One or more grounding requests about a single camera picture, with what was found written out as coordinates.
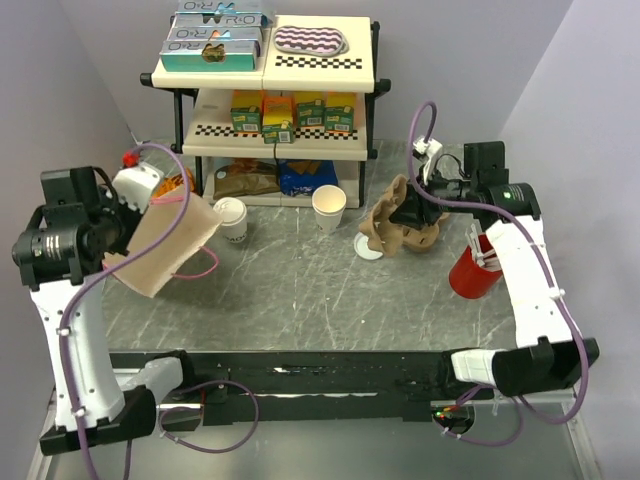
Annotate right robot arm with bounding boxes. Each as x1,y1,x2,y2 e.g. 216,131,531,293
390,137,599,399

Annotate white plastic lid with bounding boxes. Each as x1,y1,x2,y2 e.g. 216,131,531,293
213,197,247,225

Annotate teal box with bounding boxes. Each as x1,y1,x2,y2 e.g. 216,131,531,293
176,0,274,18
167,26,263,43
172,13,268,28
160,40,261,73

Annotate green juice carton left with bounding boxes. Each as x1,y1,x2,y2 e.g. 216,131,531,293
230,91,263,133

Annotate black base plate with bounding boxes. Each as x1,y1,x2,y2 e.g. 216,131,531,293
107,352,496,426

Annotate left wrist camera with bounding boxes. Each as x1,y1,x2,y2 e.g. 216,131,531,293
112,152,165,214

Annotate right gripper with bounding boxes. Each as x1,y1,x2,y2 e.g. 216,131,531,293
388,165,477,231

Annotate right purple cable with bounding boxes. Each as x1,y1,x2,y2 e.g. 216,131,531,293
408,101,591,445

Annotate green juice carton right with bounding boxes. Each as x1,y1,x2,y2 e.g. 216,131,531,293
324,92,356,134

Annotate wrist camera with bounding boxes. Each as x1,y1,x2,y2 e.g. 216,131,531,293
413,136,443,185
112,152,165,214

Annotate single cardboard cup carrier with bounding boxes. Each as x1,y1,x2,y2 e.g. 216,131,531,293
359,175,408,257

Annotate brown chip bag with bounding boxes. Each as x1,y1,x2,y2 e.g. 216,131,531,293
213,158,280,200

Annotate purple cable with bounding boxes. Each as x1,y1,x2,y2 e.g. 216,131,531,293
57,143,261,480
408,101,591,445

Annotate pink white paper bag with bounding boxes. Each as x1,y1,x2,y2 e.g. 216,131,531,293
114,187,223,298

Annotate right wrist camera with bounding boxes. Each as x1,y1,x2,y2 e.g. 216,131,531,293
413,136,443,185

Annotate green juice carton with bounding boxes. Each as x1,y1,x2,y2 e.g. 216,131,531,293
324,92,356,134
293,91,325,128
230,91,263,133

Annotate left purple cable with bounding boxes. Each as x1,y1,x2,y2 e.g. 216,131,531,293
57,143,261,480

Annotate green juice carton middle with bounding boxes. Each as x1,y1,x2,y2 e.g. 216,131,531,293
293,91,325,128

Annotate orange yellow juice carton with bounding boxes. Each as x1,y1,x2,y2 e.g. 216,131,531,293
262,96,295,144

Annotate blue tortilla chip bag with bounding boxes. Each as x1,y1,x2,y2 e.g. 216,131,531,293
278,160,338,197

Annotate teal box front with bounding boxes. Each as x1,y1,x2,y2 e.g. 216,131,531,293
160,40,261,73

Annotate teal box back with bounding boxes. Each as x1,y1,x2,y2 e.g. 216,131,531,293
176,0,274,18

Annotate white paper cup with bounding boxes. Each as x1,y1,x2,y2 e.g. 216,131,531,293
219,217,248,243

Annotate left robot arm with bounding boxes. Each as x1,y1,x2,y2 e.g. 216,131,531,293
12,166,155,456

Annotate stack of white lids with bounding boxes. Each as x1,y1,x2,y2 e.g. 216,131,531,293
353,232,384,261

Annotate red cup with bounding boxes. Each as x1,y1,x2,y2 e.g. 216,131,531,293
448,246,502,300

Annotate cream three-tier shelf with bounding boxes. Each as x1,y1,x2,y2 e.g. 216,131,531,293
140,15,391,208

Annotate wavy striped sleep mask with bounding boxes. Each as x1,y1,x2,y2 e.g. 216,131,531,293
273,25,349,58

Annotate orange chip bag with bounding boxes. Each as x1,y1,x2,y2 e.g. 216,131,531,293
152,168,196,198

